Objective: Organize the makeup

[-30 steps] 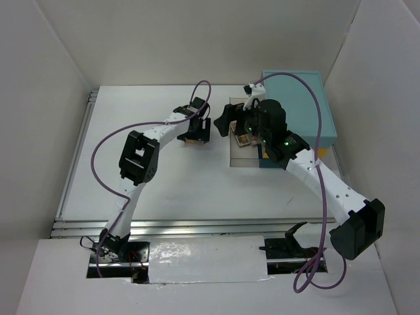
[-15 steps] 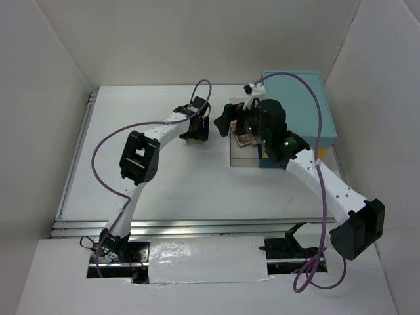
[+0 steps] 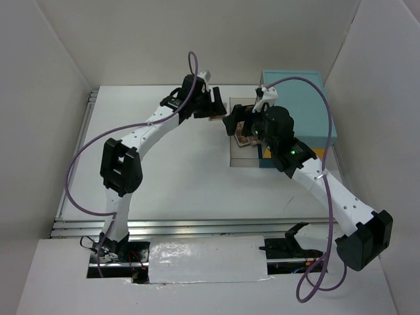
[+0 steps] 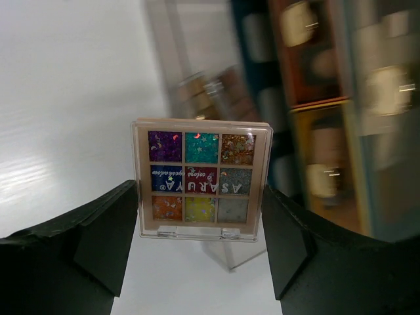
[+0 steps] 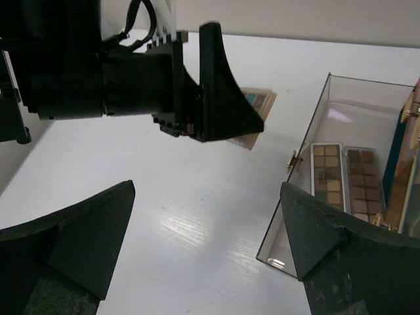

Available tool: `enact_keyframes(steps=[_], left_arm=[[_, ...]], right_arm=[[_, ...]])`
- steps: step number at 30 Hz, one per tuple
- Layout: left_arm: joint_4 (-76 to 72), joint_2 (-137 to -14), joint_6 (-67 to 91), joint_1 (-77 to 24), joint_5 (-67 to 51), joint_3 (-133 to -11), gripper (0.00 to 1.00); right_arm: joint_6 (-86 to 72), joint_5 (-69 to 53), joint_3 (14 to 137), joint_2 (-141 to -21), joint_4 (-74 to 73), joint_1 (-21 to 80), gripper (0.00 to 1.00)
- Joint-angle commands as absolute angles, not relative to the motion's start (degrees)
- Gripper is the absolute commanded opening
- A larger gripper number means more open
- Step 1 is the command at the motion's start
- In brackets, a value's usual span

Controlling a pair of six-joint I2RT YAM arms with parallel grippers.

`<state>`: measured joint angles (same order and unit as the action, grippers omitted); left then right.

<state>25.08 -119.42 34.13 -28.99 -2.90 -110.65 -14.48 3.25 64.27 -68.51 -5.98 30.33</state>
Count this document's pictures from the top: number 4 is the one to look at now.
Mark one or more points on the colourful small eyeshadow palette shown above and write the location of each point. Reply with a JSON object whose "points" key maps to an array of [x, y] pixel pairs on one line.
{"points": [[200, 179]]}

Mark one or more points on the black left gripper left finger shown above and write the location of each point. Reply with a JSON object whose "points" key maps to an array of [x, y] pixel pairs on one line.
{"points": [[74, 263]]}

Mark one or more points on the clear lowest wide drawer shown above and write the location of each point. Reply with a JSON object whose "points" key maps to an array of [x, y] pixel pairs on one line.
{"points": [[203, 76]]}

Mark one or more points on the teal yellow drawer cabinet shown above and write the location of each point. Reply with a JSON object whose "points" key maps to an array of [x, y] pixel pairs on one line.
{"points": [[338, 81]]}

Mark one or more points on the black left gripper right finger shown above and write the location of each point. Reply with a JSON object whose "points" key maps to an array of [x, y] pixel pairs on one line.
{"points": [[318, 267]]}

